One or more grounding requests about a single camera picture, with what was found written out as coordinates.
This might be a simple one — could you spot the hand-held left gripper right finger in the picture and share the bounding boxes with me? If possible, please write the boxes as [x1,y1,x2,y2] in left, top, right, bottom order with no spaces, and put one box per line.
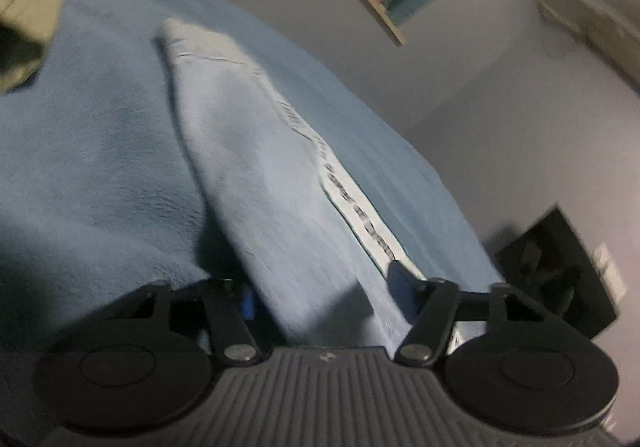
[387,259,551,369]

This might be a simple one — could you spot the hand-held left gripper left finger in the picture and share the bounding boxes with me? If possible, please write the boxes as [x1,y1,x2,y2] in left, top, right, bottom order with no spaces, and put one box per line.
[112,278,263,369]

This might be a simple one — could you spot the light blue denim jacket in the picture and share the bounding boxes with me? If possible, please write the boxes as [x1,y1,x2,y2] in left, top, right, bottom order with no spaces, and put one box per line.
[152,18,473,349]

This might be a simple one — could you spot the black flat screen monitor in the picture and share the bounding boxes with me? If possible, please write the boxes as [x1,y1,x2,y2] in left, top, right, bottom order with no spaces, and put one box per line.
[494,206,619,341]

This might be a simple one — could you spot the blue fleece blanket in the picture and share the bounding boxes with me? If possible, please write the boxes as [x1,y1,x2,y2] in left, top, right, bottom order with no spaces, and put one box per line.
[0,0,503,433]

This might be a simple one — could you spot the wooden board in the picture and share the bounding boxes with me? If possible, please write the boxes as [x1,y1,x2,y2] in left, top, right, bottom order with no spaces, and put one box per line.
[349,0,406,47]

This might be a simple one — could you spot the white wall power strip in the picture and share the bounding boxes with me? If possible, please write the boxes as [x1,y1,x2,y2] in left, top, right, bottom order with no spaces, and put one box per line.
[591,243,627,304]

